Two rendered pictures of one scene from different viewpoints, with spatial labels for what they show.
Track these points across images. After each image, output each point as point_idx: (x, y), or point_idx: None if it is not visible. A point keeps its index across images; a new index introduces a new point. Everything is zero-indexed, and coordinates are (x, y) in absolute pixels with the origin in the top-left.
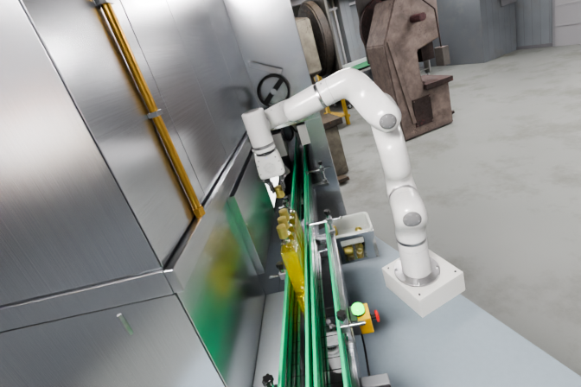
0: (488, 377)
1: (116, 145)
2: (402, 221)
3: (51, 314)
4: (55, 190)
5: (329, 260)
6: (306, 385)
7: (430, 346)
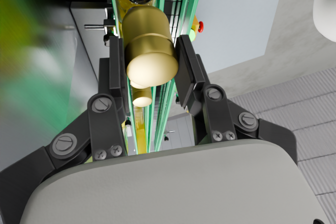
0: (234, 23)
1: None
2: (318, 31)
3: None
4: None
5: (189, 25)
6: (147, 114)
7: None
